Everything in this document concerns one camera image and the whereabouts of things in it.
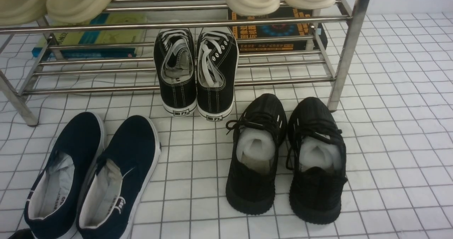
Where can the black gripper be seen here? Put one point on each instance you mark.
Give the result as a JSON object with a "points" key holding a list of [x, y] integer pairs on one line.
{"points": [[22, 234]]}

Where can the navy slip-on shoe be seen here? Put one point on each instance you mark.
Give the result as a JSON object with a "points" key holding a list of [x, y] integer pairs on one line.
{"points": [[53, 201], [122, 173]]}

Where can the stainless steel shoe rack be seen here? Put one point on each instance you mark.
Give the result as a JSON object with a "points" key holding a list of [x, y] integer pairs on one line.
{"points": [[51, 56]]}

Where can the black knit sneaker left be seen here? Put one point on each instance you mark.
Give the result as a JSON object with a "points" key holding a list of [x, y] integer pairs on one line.
{"points": [[257, 137]]}

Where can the black knit sneaker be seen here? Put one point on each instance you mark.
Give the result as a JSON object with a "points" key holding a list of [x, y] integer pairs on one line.
{"points": [[257, 137], [317, 157]]}

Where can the beige slipper far left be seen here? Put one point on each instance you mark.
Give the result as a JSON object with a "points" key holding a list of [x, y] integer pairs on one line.
{"points": [[18, 12]]}

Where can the beige slipper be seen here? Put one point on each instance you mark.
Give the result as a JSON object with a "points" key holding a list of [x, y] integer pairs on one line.
{"points": [[18, 12], [75, 11]]}

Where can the black canvas sneaker left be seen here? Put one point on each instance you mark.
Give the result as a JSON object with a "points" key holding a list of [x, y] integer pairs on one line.
{"points": [[173, 56]]}

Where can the black canvas sneaker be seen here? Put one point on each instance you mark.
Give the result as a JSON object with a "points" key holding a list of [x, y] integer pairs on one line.
{"points": [[173, 56], [217, 63]]}

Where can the green blue book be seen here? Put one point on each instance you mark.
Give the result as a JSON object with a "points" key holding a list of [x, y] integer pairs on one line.
{"points": [[104, 44]]}

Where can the black canvas sneaker right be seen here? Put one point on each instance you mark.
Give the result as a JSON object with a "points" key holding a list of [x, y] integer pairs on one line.
{"points": [[217, 63]]}

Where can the black knit sneaker right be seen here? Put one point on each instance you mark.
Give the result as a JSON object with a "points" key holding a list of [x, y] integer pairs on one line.
{"points": [[317, 157]]}

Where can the black orange book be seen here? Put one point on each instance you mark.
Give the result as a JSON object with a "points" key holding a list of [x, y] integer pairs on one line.
{"points": [[272, 30]]}

